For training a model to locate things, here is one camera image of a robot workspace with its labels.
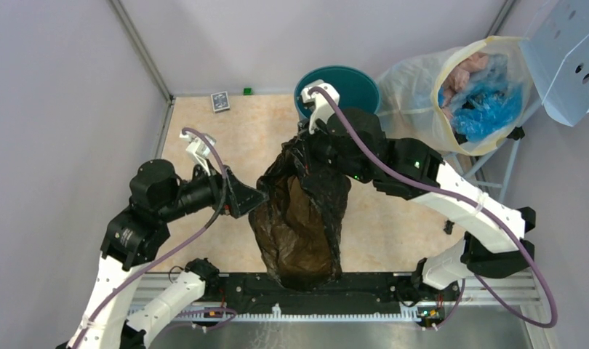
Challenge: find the purple cable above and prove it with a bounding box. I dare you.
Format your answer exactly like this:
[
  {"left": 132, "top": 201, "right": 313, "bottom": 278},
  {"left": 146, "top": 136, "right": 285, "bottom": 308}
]
[
  {"left": 70, "top": 127, "right": 228, "bottom": 349},
  {"left": 306, "top": 85, "right": 559, "bottom": 329}
]

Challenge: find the translucent bag of trash bags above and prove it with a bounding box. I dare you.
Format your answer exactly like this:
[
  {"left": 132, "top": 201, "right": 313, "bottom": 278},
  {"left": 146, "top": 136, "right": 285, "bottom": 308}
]
[{"left": 377, "top": 36, "right": 533, "bottom": 156}]

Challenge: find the blue trash bag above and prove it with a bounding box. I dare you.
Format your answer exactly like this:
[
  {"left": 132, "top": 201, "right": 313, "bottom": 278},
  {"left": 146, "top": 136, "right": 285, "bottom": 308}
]
[{"left": 447, "top": 54, "right": 524, "bottom": 144}]

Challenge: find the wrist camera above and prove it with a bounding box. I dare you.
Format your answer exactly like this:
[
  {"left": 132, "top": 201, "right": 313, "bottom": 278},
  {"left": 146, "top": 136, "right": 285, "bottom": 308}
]
[
  {"left": 300, "top": 79, "right": 340, "bottom": 135},
  {"left": 180, "top": 127, "right": 211, "bottom": 175}
]

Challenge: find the blue playing card box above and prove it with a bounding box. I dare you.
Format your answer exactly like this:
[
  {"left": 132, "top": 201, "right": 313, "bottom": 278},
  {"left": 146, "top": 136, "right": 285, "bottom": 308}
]
[{"left": 210, "top": 91, "right": 231, "bottom": 113}]

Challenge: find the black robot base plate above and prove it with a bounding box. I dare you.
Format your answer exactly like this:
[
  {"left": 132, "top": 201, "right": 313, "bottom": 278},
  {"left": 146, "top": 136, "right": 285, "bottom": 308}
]
[{"left": 201, "top": 272, "right": 438, "bottom": 316}]

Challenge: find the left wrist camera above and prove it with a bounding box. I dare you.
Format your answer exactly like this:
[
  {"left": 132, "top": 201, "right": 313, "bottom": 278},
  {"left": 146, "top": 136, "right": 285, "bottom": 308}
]
[{"left": 180, "top": 127, "right": 211, "bottom": 175}]

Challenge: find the perforated light blue panel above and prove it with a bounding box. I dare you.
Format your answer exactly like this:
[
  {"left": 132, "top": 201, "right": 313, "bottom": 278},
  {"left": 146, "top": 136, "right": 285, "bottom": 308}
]
[{"left": 520, "top": 0, "right": 589, "bottom": 127}]

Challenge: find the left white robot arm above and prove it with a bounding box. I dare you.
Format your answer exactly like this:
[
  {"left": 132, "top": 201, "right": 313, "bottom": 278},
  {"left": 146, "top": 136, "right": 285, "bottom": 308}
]
[{"left": 61, "top": 159, "right": 268, "bottom": 348}]

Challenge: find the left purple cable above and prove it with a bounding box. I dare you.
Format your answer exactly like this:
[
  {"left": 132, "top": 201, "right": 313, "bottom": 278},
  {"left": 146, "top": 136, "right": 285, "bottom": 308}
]
[{"left": 70, "top": 127, "right": 228, "bottom": 349}]

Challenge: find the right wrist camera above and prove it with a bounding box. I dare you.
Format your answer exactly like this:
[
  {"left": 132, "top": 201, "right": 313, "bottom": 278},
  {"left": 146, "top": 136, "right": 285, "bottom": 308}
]
[{"left": 300, "top": 79, "right": 340, "bottom": 135}]

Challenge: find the black trash bag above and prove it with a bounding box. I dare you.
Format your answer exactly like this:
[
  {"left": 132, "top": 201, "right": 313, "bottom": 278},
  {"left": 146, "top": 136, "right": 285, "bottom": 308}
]
[{"left": 248, "top": 137, "right": 351, "bottom": 292}]

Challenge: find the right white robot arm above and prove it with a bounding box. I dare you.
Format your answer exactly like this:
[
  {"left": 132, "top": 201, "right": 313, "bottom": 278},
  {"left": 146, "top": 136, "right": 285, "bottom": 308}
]
[{"left": 297, "top": 108, "right": 536, "bottom": 300}]

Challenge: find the teal plastic trash bin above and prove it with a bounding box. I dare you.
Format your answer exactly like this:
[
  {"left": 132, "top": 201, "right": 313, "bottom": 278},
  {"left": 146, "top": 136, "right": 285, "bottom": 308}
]
[{"left": 294, "top": 65, "right": 381, "bottom": 120}]

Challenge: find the white cable duct strip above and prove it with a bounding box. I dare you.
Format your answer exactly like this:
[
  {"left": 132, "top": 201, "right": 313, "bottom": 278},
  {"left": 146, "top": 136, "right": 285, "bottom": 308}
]
[{"left": 128, "top": 304, "right": 421, "bottom": 324}]

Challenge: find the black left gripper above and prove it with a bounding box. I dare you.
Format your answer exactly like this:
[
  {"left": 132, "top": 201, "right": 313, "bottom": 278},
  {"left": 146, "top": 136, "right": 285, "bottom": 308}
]
[{"left": 161, "top": 156, "right": 270, "bottom": 220}]

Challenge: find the pink trash bag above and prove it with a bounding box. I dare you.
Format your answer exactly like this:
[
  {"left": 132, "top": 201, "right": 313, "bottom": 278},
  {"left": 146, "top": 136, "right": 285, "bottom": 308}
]
[{"left": 438, "top": 52, "right": 489, "bottom": 120}]

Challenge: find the small black plastic clip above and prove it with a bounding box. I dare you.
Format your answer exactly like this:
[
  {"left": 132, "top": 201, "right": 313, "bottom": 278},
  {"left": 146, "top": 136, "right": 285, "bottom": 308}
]
[{"left": 443, "top": 220, "right": 454, "bottom": 235}]

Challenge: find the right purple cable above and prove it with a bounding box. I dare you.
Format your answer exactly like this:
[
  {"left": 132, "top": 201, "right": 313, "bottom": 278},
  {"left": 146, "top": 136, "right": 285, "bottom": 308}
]
[{"left": 306, "top": 85, "right": 559, "bottom": 329}]

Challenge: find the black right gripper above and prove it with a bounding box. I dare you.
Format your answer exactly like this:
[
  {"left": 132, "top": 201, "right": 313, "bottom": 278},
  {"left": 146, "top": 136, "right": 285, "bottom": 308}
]
[{"left": 289, "top": 111, "right": 372, "bottom": 185}]

